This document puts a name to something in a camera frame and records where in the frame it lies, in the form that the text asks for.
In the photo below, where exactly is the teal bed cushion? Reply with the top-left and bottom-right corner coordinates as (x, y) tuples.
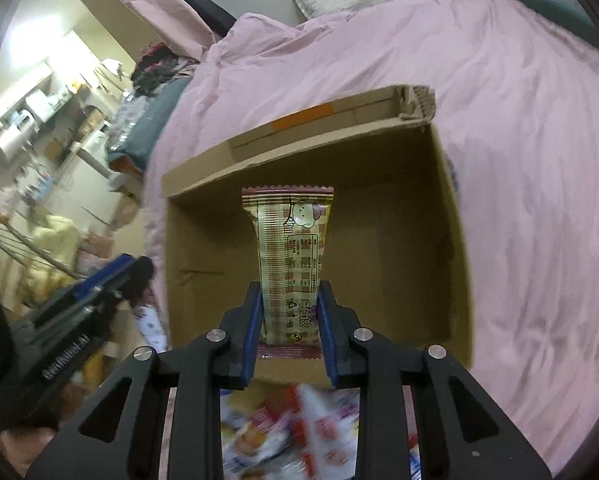
(520, 0), (597, 38)

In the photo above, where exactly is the brown cardboard box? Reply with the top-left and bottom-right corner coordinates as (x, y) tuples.
(162, 84), (474, 385)

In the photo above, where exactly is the white water heater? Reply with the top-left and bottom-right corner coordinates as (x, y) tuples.
(0, 110), (37, 164)

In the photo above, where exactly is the yellow cloth bundle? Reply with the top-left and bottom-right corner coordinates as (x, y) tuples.
(27, 214), (82, 280)

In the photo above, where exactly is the checkered beige snack bar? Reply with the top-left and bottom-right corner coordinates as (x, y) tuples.
(241, 185), (334, 359)

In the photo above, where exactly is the pile of clothes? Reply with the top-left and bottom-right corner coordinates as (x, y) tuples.
(106, 44), (200, 178)

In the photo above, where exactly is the light blue cartoon packet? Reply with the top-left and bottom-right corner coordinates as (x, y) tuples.
(129, 282), (173, 353)

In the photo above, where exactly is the red white snack bag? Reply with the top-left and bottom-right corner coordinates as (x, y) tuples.
(220, 382), (360, 479)

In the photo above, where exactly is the pink hanging sheet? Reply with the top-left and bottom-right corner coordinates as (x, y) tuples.
(120, 0), (218, 61)

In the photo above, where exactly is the pink bed duvet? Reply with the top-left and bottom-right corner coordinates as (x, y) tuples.
(143, 0), (599, 472)

